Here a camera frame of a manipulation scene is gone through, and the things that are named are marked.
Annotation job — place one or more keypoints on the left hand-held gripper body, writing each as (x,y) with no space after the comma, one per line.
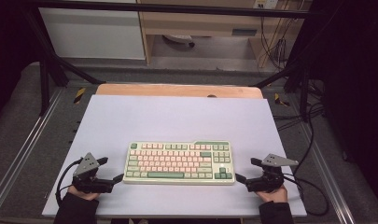
(87,182)

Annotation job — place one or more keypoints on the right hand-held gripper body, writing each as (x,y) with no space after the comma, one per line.
(267,182)

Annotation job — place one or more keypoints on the cream pink green keyboard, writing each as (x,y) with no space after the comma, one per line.
(177,163)

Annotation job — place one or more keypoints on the person's left hand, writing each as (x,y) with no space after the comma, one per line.
(84,196)

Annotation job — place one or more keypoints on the person's right hand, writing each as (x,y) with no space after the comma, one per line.
(275,196)

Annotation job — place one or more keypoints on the yellow black tape strip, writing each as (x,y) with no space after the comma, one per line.
(280,101)
(79,95)

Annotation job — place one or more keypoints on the white board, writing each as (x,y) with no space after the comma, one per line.
(177,124)

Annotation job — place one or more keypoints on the wooden table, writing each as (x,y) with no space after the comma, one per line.
(177,90)

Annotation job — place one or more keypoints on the dark curtain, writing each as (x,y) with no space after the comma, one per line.
(354,93)
(9,46)

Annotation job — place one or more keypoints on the white cabinet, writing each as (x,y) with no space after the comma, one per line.
(90,34)

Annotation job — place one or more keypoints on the white power strip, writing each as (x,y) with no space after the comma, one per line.
(179,38)

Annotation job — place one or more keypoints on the light wooden desk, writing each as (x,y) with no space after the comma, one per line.
(202,23)

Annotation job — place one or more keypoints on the aluminium floor rail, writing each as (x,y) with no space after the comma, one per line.
(329,174)
(28,143)

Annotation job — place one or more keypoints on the white wall socket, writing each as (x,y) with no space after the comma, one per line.
(266,3)

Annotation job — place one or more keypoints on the black metal frame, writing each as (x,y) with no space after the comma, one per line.
(177,8)

